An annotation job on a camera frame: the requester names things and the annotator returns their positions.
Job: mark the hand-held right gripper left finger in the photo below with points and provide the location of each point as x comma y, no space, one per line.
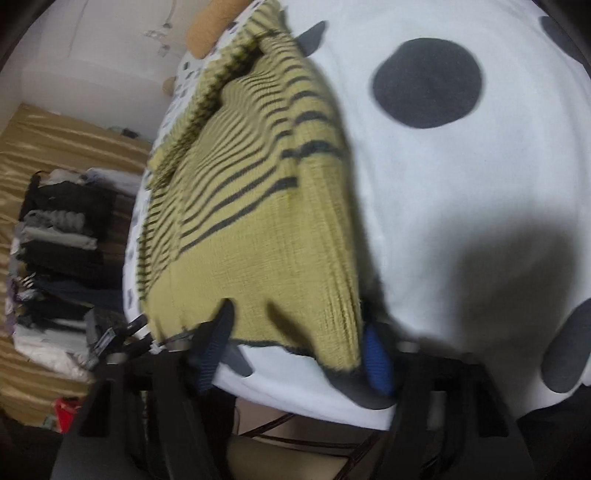
208,353

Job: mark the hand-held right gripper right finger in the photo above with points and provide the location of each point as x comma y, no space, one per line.
376,364

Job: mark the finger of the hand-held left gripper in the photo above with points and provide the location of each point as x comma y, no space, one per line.
117,339

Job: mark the yellow striped knit sweater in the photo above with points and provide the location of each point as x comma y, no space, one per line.
258,203

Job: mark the pile of folded clothes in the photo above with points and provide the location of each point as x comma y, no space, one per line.
55,267

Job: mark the red bag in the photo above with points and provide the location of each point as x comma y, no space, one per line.
67,410

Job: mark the white polka-dot bed blanket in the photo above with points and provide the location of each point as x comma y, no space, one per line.
461,221

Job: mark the gold satin cloth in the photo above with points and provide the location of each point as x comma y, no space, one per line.
60,138

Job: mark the small tan plush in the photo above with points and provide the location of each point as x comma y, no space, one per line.
169,85

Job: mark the orange pillow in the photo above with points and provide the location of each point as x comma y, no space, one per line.
208,25

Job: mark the black metal bed frame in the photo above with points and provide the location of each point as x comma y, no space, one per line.
286,431

